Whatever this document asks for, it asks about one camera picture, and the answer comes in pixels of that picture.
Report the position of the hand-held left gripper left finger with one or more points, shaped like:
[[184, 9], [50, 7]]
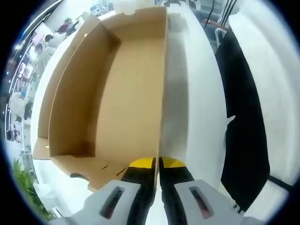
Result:
[[140, 187]]

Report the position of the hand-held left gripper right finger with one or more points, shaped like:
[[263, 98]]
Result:
[[173, 182]]

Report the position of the brown cardboard shoe box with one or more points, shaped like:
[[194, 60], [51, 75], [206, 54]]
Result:
[[131, 93]]

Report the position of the person's black trousers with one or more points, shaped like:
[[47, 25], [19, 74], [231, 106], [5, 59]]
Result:
[[243, 93]]

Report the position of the green potted plant white pot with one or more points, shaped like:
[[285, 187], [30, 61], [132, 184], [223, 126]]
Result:
[[25, 182]]

